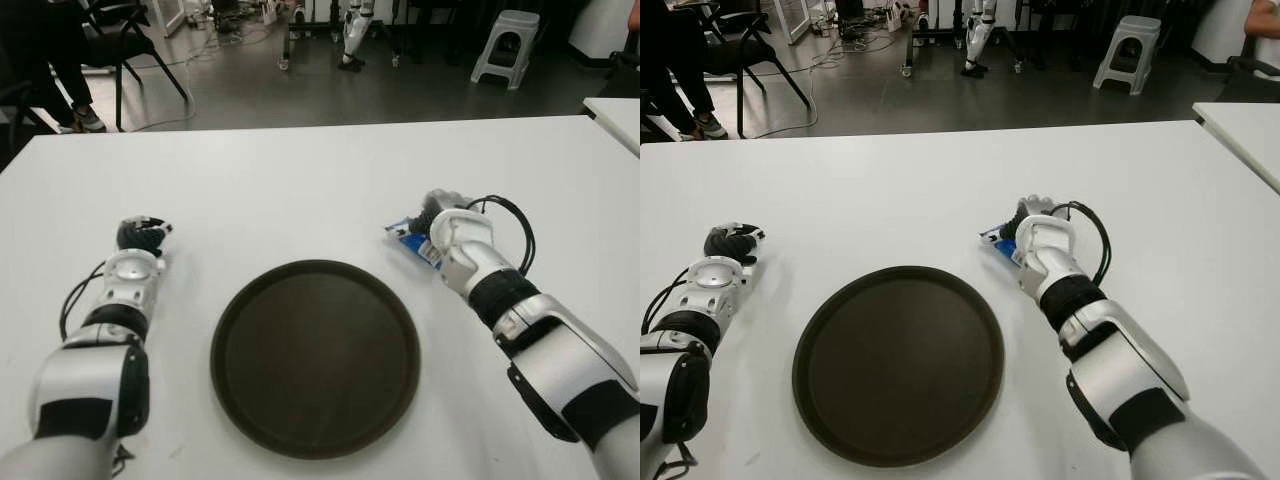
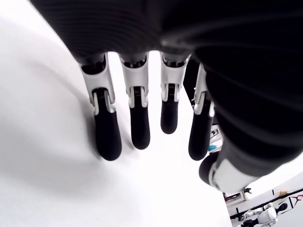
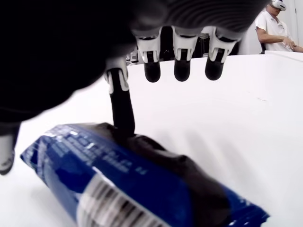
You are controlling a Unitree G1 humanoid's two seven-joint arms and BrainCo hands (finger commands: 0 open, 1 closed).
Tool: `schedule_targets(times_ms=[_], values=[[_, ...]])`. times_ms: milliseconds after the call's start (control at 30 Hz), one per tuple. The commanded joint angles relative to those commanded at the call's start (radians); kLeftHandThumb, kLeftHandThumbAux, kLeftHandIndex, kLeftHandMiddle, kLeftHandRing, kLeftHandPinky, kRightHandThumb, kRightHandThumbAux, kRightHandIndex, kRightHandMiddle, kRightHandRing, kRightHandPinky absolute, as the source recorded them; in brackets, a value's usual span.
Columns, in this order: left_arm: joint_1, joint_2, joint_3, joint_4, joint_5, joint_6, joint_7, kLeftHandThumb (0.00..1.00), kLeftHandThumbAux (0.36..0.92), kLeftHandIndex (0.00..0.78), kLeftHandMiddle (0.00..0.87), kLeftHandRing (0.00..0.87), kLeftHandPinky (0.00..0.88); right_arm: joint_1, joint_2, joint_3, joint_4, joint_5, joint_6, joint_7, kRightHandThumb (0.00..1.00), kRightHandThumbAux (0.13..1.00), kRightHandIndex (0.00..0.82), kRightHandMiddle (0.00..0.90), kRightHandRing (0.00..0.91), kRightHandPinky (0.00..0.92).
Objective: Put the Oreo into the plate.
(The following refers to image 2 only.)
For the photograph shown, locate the white humanoid robot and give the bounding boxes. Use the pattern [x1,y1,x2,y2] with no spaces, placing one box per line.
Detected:
[241,202,288,227]

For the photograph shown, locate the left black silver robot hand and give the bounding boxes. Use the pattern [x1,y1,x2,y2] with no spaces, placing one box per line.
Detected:
[29,0,303,192]

